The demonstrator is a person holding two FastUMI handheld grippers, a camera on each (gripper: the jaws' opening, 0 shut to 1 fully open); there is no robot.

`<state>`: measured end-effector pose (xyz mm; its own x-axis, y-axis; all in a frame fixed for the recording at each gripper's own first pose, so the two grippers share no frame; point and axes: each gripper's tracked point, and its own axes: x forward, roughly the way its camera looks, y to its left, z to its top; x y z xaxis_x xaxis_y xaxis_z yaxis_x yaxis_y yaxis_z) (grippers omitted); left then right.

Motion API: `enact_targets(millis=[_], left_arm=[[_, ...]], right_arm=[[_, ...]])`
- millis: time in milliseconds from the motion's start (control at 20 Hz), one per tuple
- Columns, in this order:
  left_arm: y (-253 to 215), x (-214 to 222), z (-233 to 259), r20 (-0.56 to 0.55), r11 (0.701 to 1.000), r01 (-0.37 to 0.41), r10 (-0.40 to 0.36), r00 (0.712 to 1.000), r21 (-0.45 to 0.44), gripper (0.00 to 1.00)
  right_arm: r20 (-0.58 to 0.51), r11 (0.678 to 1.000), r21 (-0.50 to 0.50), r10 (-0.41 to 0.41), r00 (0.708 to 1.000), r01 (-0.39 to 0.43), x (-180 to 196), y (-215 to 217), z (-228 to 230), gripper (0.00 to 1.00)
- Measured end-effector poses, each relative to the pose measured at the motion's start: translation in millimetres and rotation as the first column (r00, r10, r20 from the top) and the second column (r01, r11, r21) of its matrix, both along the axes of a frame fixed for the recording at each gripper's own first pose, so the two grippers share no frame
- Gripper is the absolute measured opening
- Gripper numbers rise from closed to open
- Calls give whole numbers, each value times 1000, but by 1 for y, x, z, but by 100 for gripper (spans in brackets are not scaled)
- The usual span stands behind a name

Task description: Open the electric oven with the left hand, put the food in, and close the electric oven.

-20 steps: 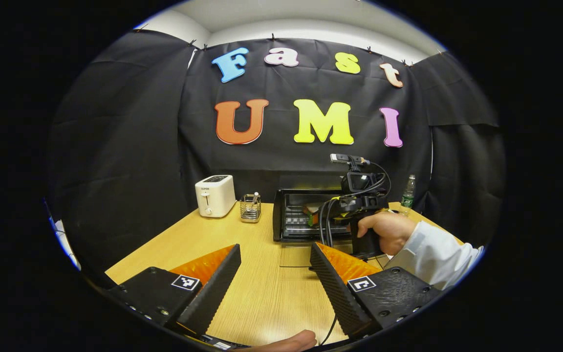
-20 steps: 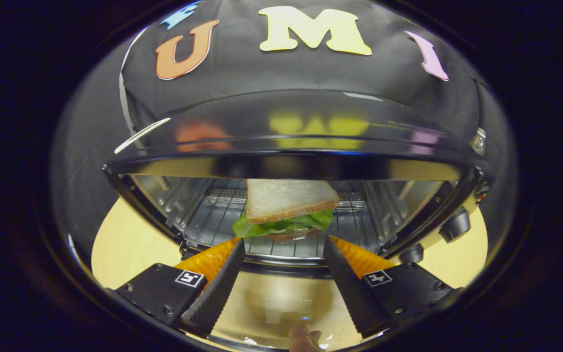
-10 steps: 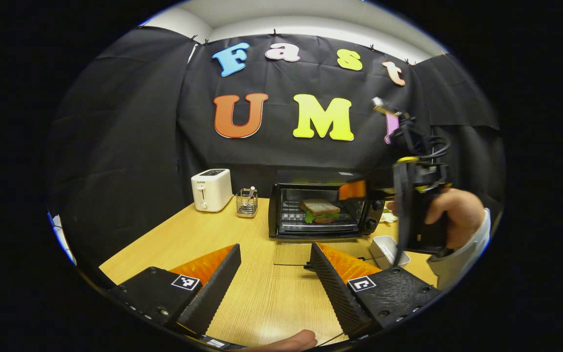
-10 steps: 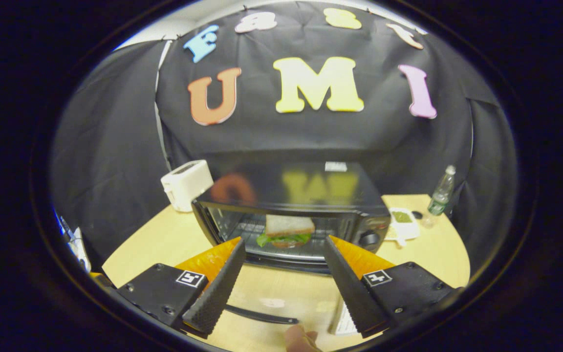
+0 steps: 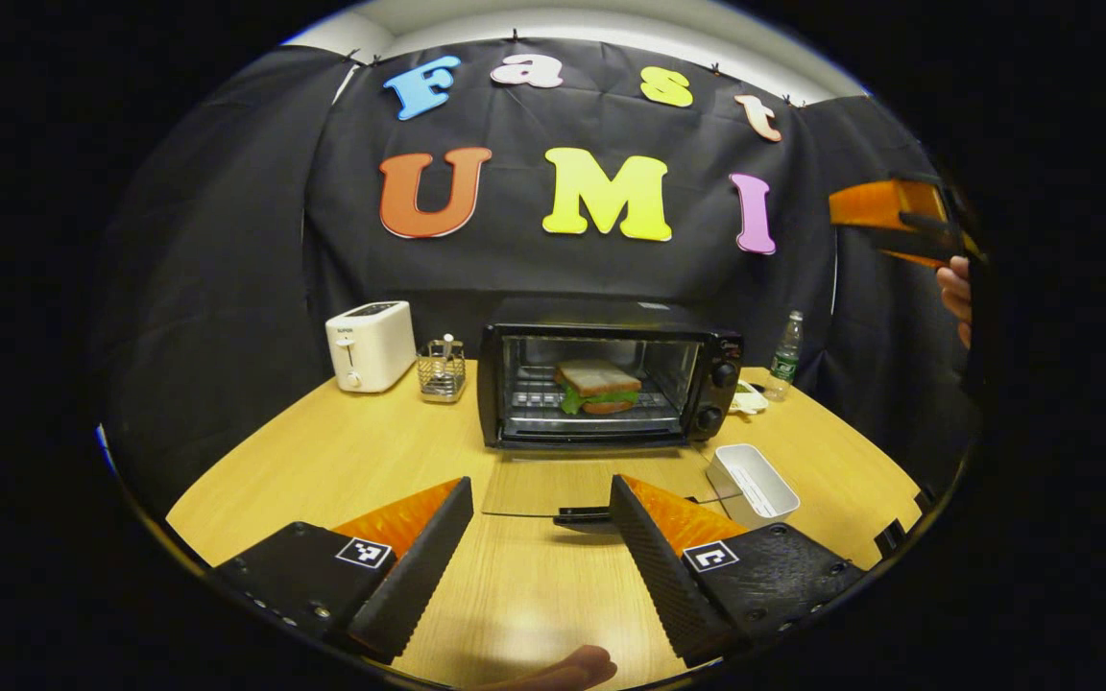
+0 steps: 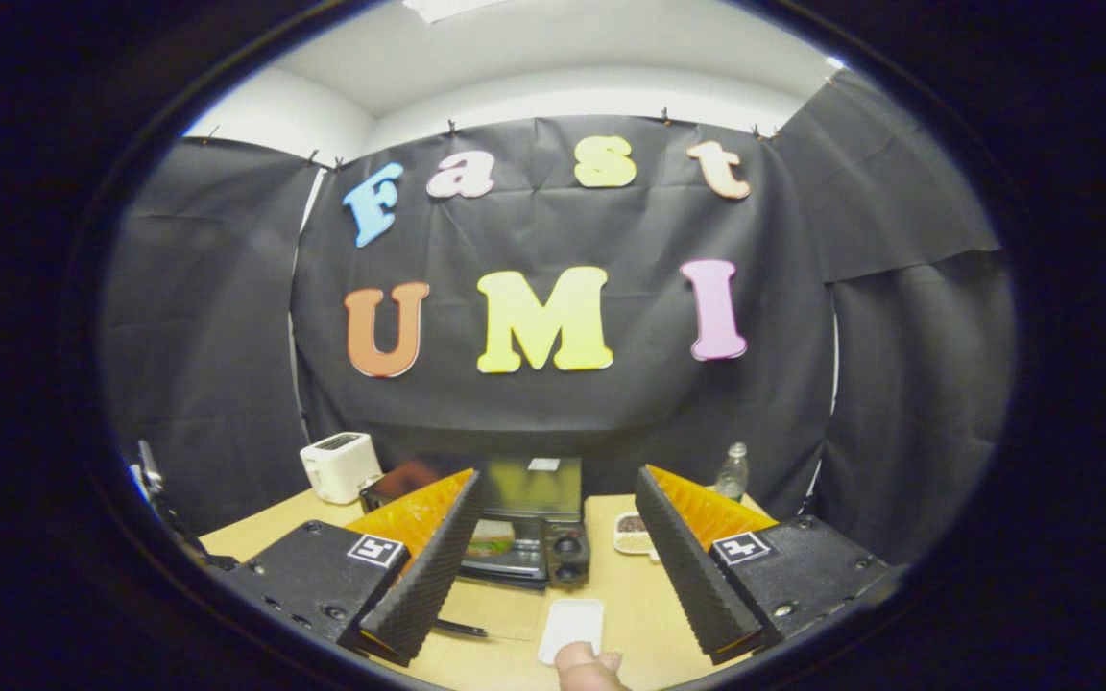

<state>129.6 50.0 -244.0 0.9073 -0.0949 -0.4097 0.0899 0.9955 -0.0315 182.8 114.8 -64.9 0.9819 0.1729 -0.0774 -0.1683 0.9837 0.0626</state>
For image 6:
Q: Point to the black backdrop cloth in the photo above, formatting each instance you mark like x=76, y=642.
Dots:
x=207, y=336

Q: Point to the black electric oven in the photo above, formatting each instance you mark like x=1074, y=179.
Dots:
x=539, y=489

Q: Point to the large ceiling light panel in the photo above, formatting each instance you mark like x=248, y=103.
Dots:
x=452, y=8

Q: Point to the clear water bottle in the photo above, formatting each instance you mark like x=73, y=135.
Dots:
x=732, y=475

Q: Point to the white toaster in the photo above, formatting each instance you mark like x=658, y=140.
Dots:
x=340, y=465

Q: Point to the white divided snack plate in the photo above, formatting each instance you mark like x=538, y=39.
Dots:
x=632, y=533

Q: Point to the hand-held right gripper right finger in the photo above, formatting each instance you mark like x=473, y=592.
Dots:
x=697, y=576

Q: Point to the white plastic tray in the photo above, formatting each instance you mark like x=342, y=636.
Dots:
x=572, y=629

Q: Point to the bread and lettuce sandwich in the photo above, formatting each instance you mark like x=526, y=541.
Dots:
x=491, y=548

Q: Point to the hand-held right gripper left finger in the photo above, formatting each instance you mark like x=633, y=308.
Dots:
x=428, y=576

